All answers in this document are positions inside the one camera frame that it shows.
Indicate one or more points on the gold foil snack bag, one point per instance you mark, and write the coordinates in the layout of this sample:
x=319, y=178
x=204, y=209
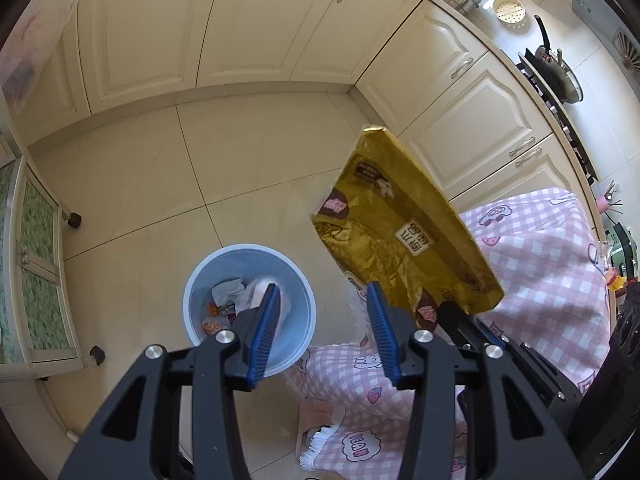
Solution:
x=385, y=221

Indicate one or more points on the black gas stove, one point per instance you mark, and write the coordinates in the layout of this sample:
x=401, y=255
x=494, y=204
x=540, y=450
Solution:
x=560, y=115

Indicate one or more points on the green glass side cabinet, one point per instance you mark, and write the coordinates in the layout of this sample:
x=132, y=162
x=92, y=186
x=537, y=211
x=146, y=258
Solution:
x=38, y=336

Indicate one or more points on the yellow pink candy wrapper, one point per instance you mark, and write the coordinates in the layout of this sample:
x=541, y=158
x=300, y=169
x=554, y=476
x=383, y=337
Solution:
x=616, y=283

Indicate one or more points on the green electric grill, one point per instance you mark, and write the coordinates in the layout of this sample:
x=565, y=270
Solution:
x=624, y=251

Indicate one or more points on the cream lower cabinets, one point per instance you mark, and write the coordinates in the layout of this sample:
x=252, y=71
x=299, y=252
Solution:
x=432, y=79

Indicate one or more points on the yellow round strainer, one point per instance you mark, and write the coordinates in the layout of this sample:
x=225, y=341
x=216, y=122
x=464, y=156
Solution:
x=509, y=12

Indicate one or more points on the grey range hood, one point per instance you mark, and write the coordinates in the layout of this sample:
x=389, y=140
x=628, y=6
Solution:
x=609, y=23

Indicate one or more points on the pink checkered tablecloth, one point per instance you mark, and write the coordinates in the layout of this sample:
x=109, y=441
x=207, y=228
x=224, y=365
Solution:
x=353, y=422

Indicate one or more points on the pink utensil cup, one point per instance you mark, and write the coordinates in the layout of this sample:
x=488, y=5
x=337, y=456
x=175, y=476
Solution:
x=609, y=199

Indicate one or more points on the light blue trash bin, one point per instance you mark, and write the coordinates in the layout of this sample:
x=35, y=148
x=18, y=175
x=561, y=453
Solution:
x=256, y=266

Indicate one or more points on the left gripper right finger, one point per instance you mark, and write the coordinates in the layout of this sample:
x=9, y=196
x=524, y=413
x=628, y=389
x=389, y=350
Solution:
x=392, y=329

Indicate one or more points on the crumpled paper in bin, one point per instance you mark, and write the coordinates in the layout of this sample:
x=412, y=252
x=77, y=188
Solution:
x=225, y=295

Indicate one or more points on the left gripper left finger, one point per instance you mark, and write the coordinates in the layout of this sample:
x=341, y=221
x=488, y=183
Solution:
x=255, y=328

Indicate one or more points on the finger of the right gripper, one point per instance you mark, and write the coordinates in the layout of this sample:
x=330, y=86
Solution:
x=461, y=328

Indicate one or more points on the wok with lid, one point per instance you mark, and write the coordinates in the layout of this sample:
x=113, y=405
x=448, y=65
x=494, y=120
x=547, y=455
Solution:
x=552, y=68

